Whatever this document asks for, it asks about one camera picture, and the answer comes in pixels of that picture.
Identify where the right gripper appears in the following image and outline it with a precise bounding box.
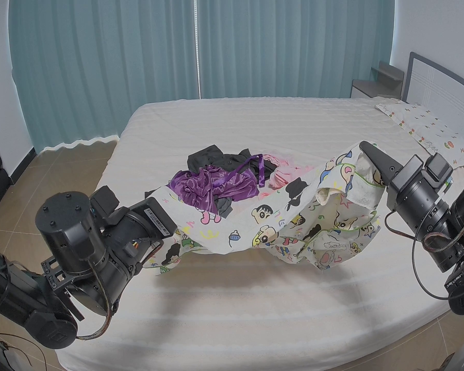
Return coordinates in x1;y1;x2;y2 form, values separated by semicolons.
359;141;449;235

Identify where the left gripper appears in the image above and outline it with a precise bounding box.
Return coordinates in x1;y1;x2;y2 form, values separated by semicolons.
107;196;178;262

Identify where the white printed pyjama top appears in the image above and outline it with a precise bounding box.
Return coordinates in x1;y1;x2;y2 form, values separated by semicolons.
145;141;389;275

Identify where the bed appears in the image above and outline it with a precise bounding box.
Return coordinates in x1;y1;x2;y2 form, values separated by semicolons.
56;51;464;371

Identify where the white printed pillow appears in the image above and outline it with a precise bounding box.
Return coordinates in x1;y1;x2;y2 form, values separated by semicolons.
375;97;464;169

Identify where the purple satin garment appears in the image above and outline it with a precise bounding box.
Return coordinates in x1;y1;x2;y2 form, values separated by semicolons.
168;154;269;212

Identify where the grey bedside table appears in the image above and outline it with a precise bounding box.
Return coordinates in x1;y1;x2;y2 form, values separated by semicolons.
351;61;404;99

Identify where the dark grey garment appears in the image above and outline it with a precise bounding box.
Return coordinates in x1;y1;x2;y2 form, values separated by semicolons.
213;196;236;218

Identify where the black garment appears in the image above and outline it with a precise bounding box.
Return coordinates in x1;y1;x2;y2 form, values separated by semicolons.
187;144;279;186

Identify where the pink garment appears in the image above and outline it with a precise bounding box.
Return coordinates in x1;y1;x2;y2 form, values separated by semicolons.
263;152;318;190

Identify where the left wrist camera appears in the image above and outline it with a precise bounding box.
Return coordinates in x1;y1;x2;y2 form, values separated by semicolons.
89;186;120;225

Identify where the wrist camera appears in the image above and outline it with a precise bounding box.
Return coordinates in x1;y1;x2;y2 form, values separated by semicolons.
425;154;454;188
89;186;120;225

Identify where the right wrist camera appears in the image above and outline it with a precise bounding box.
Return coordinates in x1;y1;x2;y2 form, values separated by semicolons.
425;154;454;188

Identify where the black cable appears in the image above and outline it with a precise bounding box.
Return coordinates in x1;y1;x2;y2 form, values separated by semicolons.
384;211;455;300
77;259;120;341

